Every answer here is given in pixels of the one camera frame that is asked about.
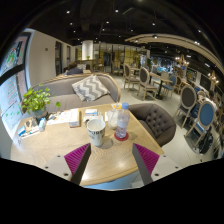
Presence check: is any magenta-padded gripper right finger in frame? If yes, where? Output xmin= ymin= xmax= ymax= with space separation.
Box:
xmin=131 ymin=143 xmax=183 ymax=186

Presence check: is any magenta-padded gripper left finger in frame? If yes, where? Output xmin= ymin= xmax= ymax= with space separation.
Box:
xmin=43 ymin=143 xmax=92 ymax=186

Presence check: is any clear blue-capped water bottle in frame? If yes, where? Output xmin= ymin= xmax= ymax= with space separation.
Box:
xmin=115 ymin=102 xmax=131 ymax=140

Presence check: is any white printed mug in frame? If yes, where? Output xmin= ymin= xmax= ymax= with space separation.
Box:
xmin=86 ymin=118 xmax=107 ymax=148

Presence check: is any flat round red coaster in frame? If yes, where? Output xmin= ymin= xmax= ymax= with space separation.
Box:
xmin=113 ymin=131 xmax=130 ymax=142

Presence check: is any grey tufted armchair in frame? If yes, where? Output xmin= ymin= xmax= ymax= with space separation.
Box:
xmin=128 ymin=103 xmax=177 ymax=148

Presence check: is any long white box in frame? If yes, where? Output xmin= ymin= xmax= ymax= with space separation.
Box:
xmin=68 ymin=108 xmax=82 ymax=129

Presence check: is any printed paper leaflet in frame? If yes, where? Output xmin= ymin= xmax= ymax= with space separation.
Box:
xmin=46 ymin=109 xmax=72 ymax=127

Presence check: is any small blue and white box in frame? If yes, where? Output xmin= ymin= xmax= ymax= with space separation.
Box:
xmin=38 ymin=117 xmax=48 ymax=132

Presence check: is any blue and white booklet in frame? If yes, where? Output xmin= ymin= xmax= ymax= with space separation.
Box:
xmin=84 ymin=108 xmax=99 ymax=117

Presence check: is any clear drinking glass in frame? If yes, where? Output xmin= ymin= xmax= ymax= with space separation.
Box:
xmin=107 ymin=108 xmax=121 ymax=130

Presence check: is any grey curved sofa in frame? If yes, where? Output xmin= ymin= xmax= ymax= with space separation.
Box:
xmin=31 ymin=72 xmax=122 ymax=114

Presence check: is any green potted plant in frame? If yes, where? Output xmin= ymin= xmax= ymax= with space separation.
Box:
xmin=20 ymin=84 xmax=62 ymax=119

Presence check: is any grey chevron cushion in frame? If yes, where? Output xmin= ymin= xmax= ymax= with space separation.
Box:
xmin=71 ymin=74 xmax=111 ymax=103

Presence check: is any group of dining chairs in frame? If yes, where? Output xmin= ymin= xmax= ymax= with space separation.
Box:
xmin=121 ymin=63 xmax=224 ymax=158

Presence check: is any person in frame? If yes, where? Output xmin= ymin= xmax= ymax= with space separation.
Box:
xmin=63 ymin=61 xmax=84 ymax=76

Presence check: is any window with festive stickers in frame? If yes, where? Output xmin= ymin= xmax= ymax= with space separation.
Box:
xmin=0 ymin=31 xmax=36 ymax=134

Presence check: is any group of ceiling lights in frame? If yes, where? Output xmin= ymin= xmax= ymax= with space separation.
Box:
xmin=66 ymin=8 xmax=204 ymax=46

